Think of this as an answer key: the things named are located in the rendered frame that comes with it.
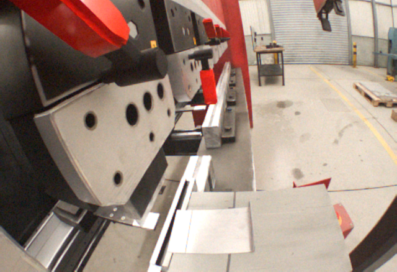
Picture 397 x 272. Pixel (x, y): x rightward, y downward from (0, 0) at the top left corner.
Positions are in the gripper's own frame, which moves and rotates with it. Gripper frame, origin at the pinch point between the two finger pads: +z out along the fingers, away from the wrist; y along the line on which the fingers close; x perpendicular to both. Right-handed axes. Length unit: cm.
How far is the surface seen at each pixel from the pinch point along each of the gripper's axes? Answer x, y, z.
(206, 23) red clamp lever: -35.3, 5.4, 8.2
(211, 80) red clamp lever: -32.8, 12.0, 23.8
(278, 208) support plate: -20, 12, 45
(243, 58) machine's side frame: -19, -173, -57
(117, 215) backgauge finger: -49, 14, 50
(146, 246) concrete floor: -86, -67, 126
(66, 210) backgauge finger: -61, 18, 51
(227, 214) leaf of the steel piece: -29, 12, 46
